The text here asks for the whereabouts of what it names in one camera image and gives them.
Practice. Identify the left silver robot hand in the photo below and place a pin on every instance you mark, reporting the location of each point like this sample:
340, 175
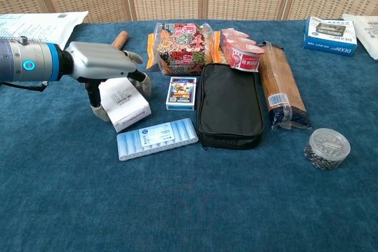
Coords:
97, 60

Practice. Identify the white cardboard box red print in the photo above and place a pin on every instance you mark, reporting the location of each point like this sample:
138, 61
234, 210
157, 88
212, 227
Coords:
125, 101

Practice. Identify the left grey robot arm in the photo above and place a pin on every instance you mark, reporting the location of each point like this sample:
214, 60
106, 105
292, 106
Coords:
26, 61

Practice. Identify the blue playing card box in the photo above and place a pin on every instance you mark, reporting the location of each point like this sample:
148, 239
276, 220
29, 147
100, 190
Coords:
180, 94

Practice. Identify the blue white Dexin box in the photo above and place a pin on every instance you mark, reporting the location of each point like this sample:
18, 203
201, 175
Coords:
330, 35

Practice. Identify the white plastic mailer bag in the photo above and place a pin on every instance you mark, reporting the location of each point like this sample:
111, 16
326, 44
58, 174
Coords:
38, 26

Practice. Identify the colourful mixed grain bag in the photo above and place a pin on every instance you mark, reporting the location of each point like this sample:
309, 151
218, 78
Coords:
183, 48

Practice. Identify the clear pack of white batteries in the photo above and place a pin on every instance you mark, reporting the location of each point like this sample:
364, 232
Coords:
156, 142

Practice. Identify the black zippered pouch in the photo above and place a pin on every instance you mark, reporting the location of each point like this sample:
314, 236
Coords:
228, 104

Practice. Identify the blue table cloth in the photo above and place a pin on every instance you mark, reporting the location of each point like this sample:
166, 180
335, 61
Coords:
88, 199

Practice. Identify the red white cup pack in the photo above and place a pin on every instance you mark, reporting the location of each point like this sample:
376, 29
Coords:
243, 52

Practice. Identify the brown noodle packet clear wrap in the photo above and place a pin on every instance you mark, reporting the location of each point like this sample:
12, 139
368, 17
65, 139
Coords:
280, 86

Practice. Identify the clear round jar dark seeds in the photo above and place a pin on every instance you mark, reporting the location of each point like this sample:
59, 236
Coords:
326, 148

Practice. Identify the white plastic bag printed barcode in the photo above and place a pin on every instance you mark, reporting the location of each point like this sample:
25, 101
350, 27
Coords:
366, 32

